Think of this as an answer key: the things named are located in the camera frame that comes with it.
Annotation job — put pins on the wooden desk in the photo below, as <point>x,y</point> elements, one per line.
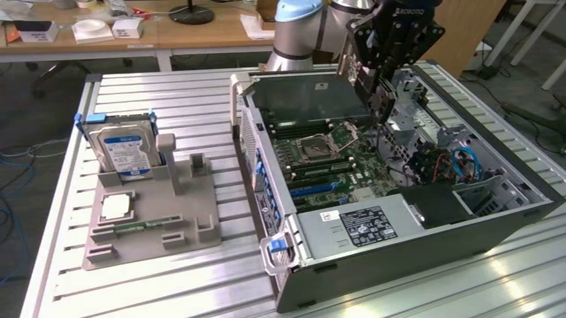
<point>198,36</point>

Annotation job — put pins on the green RAM stick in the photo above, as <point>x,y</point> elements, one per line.
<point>132,227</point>

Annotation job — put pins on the metal disk bay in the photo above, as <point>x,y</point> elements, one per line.
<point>503,195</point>

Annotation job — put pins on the black installed RAM stick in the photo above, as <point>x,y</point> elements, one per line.
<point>315,164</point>
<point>328,170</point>

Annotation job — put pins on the grey parts rack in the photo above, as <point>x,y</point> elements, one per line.
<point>176,238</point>

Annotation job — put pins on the white table frame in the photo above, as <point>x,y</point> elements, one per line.
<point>536,30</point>

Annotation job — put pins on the black open PC case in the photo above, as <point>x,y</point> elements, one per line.
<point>397,265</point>

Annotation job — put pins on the CPU socket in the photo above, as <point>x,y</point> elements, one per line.
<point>315,149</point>

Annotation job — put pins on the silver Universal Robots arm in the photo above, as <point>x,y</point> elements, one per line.
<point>293,36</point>

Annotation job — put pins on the black plastic shroud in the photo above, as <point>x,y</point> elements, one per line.
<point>437,207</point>

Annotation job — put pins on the silver CPU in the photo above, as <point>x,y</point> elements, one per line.
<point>114,208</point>

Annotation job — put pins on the grey cup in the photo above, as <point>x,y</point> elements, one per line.
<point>64,4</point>

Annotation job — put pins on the black chair base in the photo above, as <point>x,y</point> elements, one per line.
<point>57,71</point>

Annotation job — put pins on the hard disk with blue label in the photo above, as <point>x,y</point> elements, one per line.
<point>125,149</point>

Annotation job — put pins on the wooden cabinet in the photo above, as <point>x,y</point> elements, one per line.
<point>464,33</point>

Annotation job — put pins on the white labelled box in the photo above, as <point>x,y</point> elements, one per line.
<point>126,29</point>

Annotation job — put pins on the blue expansion slot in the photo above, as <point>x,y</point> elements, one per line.
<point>311,189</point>

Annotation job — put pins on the white paper stack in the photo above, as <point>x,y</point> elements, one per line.
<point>257,28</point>

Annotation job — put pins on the brown cardboard box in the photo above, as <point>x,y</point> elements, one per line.
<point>264,10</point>

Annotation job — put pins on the white box with black top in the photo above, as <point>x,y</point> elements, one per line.
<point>37,31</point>

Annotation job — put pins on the blue plastic disk carrier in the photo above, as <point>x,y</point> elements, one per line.
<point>94,118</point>

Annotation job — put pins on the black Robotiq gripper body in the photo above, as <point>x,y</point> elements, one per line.
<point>404,13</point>

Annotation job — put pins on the metal socket cover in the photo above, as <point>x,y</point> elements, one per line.
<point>343,136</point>

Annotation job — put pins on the black lamp base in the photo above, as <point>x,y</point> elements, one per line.
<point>190,16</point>

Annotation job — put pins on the black floor stand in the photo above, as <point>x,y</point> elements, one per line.
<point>536,114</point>

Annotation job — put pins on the grey power supply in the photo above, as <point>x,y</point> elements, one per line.
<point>327,238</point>

